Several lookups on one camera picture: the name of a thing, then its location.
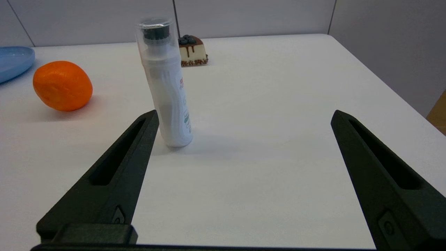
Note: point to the chocolate cake slice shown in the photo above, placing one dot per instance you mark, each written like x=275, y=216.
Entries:
x=192, y=52

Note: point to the orange fruit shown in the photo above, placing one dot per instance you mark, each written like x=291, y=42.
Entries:
x=62, y=85

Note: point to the blue plate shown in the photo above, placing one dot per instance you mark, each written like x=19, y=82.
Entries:
x=13, y=61

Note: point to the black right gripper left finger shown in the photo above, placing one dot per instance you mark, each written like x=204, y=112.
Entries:
x=115, y=184

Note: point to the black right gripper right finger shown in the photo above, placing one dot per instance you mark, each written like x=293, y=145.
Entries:
x=393, y=195

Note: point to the white bottle with clear cap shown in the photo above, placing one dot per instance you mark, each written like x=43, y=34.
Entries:
x=168, y=90

